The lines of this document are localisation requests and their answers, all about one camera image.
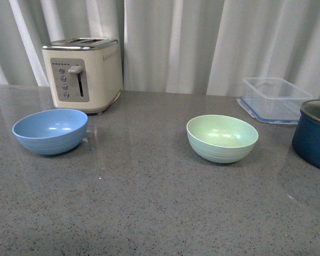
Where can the green plastic bowl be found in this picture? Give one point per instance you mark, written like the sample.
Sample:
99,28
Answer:
221,139

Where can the blue plastic bowl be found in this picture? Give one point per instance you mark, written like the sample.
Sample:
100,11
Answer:
51,132

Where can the white curtain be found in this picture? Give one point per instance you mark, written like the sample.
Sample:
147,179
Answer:
203,47

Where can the cream two-slot toaster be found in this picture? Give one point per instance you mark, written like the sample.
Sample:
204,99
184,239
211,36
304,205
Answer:
84,73

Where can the clear plastic food container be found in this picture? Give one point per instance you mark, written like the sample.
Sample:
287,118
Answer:
273,100

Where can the dark blue saucepan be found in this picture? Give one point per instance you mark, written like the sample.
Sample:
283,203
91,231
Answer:
306,139

